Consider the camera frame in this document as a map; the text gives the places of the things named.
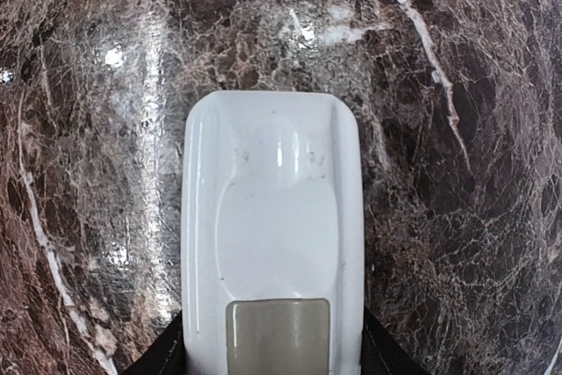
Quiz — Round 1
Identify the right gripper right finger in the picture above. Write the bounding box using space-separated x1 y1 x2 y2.
362 306 429 375

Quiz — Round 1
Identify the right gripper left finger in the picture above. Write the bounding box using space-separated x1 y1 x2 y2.
122 312 187 375

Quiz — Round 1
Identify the grey battery cover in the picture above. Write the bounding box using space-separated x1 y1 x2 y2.
226 299 330 375

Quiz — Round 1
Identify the white remote control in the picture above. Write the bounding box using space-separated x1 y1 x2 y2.
181 90 364 374

